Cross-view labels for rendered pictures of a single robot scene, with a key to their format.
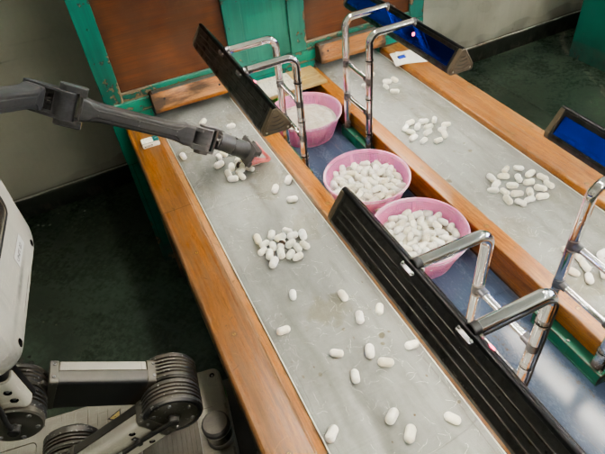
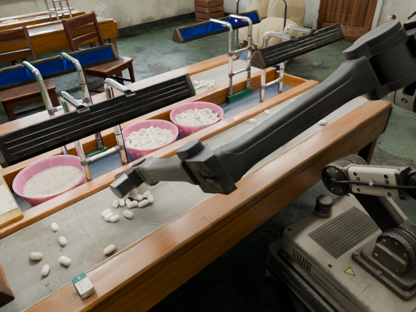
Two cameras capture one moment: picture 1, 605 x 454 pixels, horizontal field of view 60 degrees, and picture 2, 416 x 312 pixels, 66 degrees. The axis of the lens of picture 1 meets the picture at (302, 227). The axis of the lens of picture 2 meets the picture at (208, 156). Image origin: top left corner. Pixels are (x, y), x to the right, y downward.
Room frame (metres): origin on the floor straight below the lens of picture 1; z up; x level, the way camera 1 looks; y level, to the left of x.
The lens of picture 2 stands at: (1.42, 1.07, 1.50)
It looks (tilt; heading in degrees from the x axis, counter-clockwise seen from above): 35 degrees down; 252
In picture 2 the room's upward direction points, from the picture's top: 3 degrees counter-clockwise
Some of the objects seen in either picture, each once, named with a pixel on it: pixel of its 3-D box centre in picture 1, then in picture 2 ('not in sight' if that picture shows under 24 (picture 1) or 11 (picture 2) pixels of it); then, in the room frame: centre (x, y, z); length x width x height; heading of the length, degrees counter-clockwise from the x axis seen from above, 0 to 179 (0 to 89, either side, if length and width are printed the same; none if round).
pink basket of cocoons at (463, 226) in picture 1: (418, 241); (197, 121); (1.01, -0.31, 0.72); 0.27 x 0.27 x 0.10
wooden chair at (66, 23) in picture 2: not in sight; (104, 63); (1.35, -2.37, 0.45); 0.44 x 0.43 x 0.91; 42
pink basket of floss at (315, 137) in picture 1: (306, 121); (54, 184); (1.69, -0.06, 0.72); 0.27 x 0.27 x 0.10
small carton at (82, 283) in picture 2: (150, 141); (83, 285); (1.58, 0.49, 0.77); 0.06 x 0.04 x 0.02; 111
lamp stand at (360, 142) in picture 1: (378, 82); (66, 112); (1.59, -0.31, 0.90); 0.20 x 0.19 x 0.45; 21
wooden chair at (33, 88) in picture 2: not in sight; (24, 87); (2.07, -2.02, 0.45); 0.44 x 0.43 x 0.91; 17
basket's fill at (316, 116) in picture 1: (306, 123); (55, 186); (1.69, -0.06, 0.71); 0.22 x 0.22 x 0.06
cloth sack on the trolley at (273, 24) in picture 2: not in sight; (272, 36); (-0.75, -2.63, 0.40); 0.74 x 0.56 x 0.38; 23
